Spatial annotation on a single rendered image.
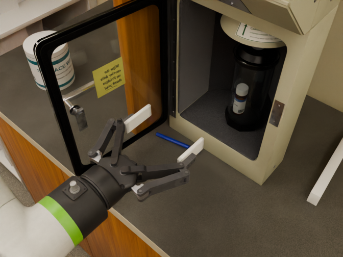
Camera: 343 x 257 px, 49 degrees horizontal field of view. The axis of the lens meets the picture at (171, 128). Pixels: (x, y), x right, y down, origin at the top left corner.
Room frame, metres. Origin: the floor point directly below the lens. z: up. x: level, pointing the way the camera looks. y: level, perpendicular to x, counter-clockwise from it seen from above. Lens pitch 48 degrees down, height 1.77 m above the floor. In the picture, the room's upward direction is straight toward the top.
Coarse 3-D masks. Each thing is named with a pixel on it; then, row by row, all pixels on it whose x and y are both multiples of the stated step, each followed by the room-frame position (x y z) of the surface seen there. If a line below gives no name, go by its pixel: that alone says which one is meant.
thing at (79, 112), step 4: (76, 108) 0.56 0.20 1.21; (80, 108) 0.56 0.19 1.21; (72, 112) 0.55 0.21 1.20; (76, 112) 0.55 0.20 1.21; (80, 112) 0.55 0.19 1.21; (84, 112) 0.56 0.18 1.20; (76, 116) 0.54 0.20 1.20; (80, 116) 0.55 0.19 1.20; (84, 116) 0.56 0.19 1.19; (80, 120) 0.55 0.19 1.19; (84, 120) 0.55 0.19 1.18; (80, 124) 0.55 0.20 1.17; (84, 124) 0.55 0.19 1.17; (80, 128) 0.55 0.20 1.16; (84, 128) 0.55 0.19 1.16
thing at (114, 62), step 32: (96, 32) 0.62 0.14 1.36; (128, 32) 0.66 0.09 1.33; (64, 64) 0.56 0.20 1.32; (96, 64) 0.61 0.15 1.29; (128, 64) 0.66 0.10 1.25; (64, 96) 0.55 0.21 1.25; (96, 96) 0.60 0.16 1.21; (128, 96) 0.65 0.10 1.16; (160, 96) 0.72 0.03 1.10; (96, 128) 0.59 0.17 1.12
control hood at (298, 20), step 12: (252, 0) 0.52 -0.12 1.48; (264, 0) 0.49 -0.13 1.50; (276, 0) 0.47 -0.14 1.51; (288, 0) 0.46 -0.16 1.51; (300, 0) 0.48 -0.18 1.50; (312, 0) 0.52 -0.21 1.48; (252, 12) 0.58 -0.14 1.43; (264, 12) 0.54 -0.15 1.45; (276, 12) 0.50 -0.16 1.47; (288, 12) 0.47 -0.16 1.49; (300, 12) 0.49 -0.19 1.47; (312, 12) 0.53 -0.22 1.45; (276, 24) 0.56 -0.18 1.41; (288, 24) 0.52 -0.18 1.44; (300, 24) 0.50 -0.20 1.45
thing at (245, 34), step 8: (224, 16) 0.72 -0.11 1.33; (224, 24) 0.69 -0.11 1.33; (232, 24) 0.67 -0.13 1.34; (240, 24) 0.66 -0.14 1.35; (232, 32) 0.66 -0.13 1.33; (240, 32) 0.65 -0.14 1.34; (248, 32) 0.64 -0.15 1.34; (256, 32) 0.64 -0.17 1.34; (240, 40) 0.64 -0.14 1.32; (248, 40) 0.64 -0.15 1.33; (256, 40) 0.63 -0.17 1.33; (264, 40) 0.63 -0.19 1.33; (272, 40) 0.63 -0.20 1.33; (280, 40) 0.63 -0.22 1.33
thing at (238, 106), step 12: (276, 48) 0.73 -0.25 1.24; (240, 60) 0.68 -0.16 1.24; (276, 60) 0.68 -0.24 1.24; (240, 72) 0.69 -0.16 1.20; (252, 72) 0.67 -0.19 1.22; (264, 72) 0.67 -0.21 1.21; (240, 84) 0.68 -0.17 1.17; (252, 84) 0.67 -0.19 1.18; (264, 84) 0.68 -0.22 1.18; (240, 96) 0.68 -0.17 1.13; (252, 96) 0.67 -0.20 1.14; (264, 96) 0.68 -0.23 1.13; (228, 108) 0.71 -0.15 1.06; (240, 108) 0.68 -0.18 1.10; (252, 108) 0.67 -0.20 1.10; (240, 120) 0.67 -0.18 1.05; (252, 120) 0.67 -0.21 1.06
